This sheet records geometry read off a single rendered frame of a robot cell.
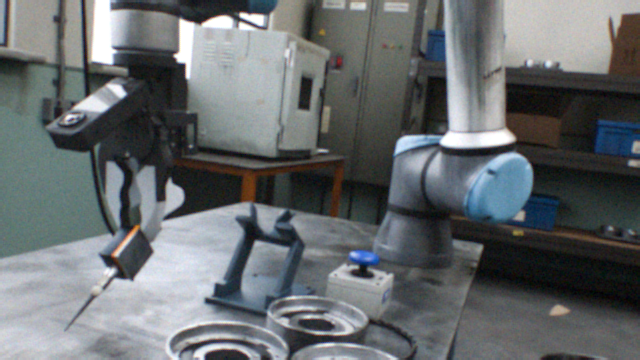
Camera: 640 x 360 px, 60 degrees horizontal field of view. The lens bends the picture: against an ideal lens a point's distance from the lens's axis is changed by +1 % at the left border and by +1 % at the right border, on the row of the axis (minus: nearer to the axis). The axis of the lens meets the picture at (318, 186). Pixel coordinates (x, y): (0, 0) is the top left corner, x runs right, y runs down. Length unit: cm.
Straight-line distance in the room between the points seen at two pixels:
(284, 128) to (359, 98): 172
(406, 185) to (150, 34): 54
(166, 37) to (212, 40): 233
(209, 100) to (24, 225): 108
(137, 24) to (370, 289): 41
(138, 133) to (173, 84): 8
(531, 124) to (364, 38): 143
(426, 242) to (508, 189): 19
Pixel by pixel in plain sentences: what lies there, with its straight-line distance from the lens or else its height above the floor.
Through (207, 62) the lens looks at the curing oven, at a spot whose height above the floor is 125.
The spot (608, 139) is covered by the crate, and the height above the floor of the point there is 110.
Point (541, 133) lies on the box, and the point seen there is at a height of 110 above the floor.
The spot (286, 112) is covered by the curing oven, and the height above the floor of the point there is 104.
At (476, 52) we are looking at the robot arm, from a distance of 87.
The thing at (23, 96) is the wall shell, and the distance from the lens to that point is 240.
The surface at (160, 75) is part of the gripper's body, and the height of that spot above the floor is 107.
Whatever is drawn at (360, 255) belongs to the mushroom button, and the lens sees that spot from 71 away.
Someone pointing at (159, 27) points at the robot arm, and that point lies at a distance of 64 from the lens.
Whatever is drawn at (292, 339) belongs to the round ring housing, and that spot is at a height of 83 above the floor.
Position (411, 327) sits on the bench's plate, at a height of 80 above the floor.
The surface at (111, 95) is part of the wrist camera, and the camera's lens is 64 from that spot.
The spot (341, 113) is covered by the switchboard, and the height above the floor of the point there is 108.
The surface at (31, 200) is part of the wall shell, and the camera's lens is 249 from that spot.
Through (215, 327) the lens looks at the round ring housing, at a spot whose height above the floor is 84.
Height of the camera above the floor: 104
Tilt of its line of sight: 7 degrees down
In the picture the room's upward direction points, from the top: 7 degrees clockwise
